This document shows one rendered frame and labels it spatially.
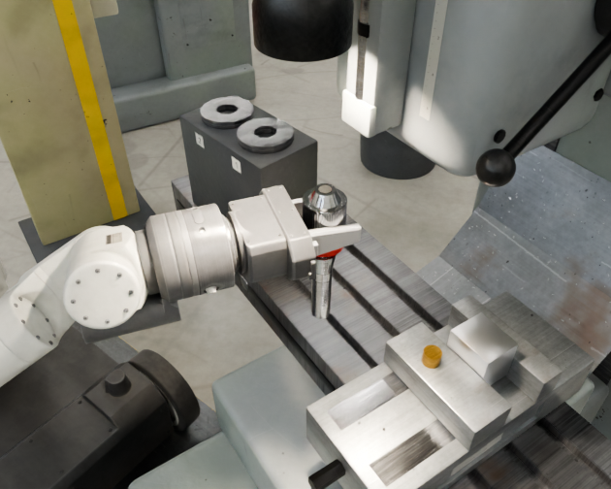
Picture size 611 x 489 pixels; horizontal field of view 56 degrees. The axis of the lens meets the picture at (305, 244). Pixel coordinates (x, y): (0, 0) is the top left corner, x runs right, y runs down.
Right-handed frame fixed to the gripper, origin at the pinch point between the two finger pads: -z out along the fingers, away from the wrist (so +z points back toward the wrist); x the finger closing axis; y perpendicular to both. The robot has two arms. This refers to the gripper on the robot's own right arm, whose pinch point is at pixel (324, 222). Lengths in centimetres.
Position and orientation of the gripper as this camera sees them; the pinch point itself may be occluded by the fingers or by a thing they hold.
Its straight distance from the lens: 62.1
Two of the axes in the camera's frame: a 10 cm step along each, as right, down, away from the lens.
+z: -9.4, 2.2, -2.5
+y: -0.1, 7.5, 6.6
